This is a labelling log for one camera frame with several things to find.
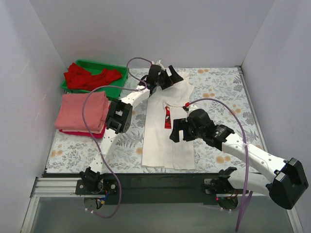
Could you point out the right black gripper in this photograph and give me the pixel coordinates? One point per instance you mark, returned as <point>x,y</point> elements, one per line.
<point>181,128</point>

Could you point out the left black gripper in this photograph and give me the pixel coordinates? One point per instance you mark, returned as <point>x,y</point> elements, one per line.
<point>166,79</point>

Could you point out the white t shirt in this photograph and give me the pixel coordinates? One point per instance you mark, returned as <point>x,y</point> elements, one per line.
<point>162,108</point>

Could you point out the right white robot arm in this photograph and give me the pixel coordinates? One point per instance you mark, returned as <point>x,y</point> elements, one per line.
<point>284,181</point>

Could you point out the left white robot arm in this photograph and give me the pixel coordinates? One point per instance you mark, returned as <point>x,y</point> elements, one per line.
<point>118,121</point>

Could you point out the floral table mat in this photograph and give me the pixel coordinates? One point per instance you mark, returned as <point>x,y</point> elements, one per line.
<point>219,91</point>

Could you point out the green plastic bin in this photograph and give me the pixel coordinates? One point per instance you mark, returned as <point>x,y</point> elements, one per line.
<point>95,68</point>

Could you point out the red t shirt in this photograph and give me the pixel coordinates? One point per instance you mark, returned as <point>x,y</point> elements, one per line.
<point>78,78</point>

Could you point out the folded pink t shirt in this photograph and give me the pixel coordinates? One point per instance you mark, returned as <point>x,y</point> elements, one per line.
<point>70,115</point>

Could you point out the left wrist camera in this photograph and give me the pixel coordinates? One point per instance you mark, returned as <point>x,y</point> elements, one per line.
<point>158,63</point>

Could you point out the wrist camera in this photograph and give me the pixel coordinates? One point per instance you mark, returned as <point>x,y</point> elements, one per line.
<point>158,63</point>
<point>188,108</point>

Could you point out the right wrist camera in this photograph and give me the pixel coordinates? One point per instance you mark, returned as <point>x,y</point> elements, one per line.
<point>188,108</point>

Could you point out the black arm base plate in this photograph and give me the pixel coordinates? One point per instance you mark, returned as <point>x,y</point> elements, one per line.
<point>147,188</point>

